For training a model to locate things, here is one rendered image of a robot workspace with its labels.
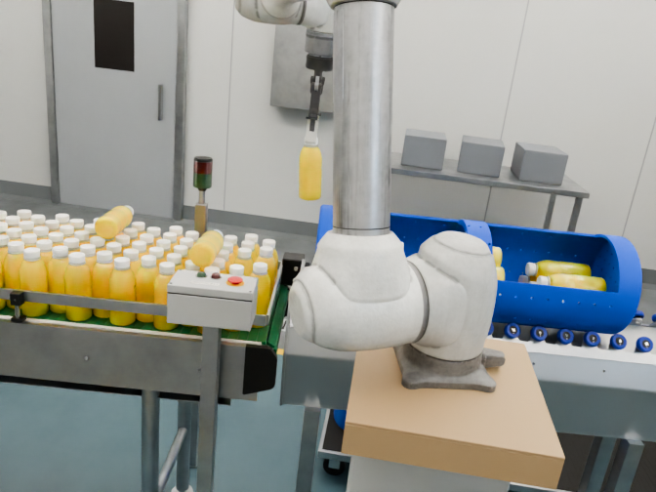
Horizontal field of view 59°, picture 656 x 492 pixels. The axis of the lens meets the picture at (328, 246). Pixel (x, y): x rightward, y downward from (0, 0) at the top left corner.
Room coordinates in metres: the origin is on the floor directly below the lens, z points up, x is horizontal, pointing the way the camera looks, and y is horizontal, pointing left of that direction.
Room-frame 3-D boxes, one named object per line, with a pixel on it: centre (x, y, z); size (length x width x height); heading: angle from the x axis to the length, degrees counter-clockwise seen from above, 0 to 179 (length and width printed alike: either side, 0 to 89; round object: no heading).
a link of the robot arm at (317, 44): (1.64, 0.08, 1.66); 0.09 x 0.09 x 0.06
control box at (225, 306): (1.28, 0.26, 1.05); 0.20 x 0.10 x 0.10; 91
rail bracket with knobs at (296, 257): (1.77, 0.11, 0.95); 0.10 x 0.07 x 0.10; 1
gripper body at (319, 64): (1.65, 0.08, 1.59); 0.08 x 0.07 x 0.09; 1
